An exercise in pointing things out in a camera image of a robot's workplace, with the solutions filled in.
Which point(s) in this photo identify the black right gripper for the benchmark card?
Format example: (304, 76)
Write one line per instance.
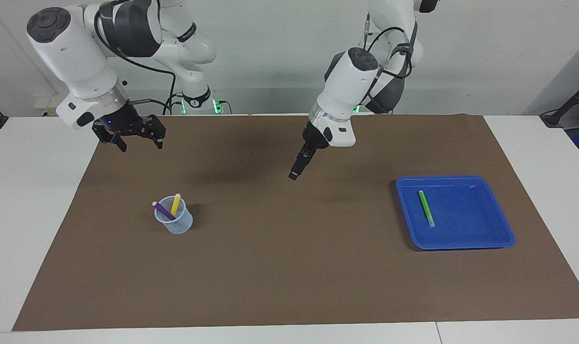
(119, 122)

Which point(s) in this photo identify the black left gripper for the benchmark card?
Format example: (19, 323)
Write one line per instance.
(314, 141)

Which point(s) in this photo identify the purple pen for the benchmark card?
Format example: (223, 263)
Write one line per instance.
(164, 210)

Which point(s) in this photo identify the green pen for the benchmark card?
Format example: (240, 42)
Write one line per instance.
(426, 208)

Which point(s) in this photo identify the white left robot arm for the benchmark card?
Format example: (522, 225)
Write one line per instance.
(351, 81)

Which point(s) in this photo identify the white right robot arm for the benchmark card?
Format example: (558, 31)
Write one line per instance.
(79, 57)

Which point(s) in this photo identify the blue plastic tray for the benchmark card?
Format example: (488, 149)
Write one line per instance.
(471, 224)

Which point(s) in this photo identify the yellow pen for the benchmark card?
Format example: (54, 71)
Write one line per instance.
(175, 204)

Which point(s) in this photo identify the brown table mat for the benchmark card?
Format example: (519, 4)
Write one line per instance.
(279, 248)

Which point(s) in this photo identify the clear plastic cup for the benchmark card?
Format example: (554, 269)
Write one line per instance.
(179, 224)

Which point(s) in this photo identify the black stand pole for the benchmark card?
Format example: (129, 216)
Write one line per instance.
(569, 102)

